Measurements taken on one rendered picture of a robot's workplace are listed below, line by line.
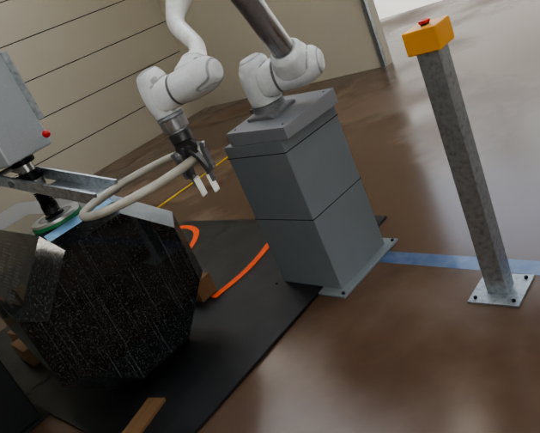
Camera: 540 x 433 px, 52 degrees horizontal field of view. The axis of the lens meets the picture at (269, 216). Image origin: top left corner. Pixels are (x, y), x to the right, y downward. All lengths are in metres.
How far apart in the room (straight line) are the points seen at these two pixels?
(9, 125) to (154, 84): 0.79
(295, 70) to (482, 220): 0.97
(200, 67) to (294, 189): 0.96
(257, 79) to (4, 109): 1.04
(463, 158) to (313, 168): 0.74
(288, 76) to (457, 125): 0.80
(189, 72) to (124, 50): 7.31
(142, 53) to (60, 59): 1.31
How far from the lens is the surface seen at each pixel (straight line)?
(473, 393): 2.01
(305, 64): 2.44
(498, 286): 2.35
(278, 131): 2.38
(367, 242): 2.83
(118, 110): 8.76
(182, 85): 1.73
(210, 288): 3.17
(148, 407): 2.59
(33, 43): 8.44
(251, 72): 2.53
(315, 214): 2.53
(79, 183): 2.38
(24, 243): 2.62
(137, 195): 1.77
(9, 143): 2.39
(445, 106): 2.01
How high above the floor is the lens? 1.39
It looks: 21 degrees down
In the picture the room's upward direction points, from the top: 24 degrees counter-clockwise
